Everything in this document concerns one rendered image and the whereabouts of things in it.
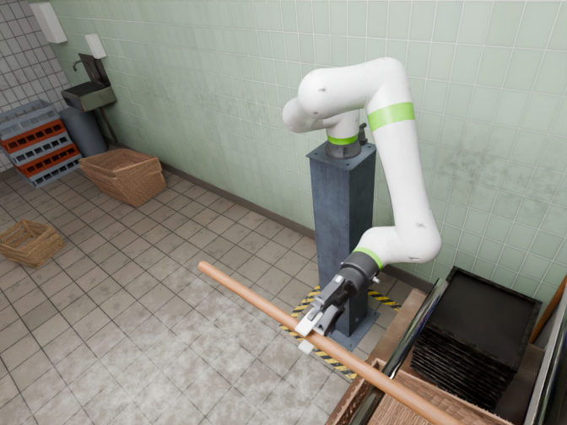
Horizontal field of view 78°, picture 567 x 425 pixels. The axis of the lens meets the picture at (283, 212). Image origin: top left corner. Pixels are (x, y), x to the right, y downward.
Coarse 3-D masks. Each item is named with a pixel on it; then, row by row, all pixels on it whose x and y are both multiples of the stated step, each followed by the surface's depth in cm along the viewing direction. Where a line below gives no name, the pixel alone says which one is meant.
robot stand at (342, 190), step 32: (320, 160) 140; (352, 160) 137; (320, 192) 153; (352, 192) 142; (320, 224) 166; (352, 224) 153; (320, 256) 181; (320, 288) 199; (320, 320) 219; (352, 320) 201; (320, 352) 204
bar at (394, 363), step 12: (432, 288) 91; (444, 288) 91; (432, 300) 88; (420, 312) 86; (432, 312) 87; (420, 324) 83; (408, 336) 81; (396, 348) 80; (408, 348) 79; (396, 360) 77; (384, 372) 76; (396, 372) 76; (372, 396) 72; (360, 408) 71; (372, 408) 70; (360, 420) 69
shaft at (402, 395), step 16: (208, 272) 100; (240, 288) 94; (256, 304) 90; (272, 304) 89; (288, 320) 84; (304, 336) 81; (320, 336) 80; (336, 352) 77; (352, 368) 74; (368, 368) 73; (384, 384) 70; (400, 400) 69; (416, 400) 67; (432, 416) 65; (448, 416) 65
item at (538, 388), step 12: (564, 288) 61; (564, 300) 58; (552, 336) 54; (552, 348) 52; (540, 372) 51; (540, 384) 49; (564, 396) 47; (564, 408) 46; (528, 420) 46; (564, 420) 45
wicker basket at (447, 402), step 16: (368, 384) 127; (400, 384) 121; (416, 384) 114; (352, 400) 114; (384, 400) 126; (432, 400) 114; (448, 400) 107; (352, 416) 122; (384, 416) 122; (416, 416) 121; (464, 416) 106; (480, 416) 101; (496, 416) 97
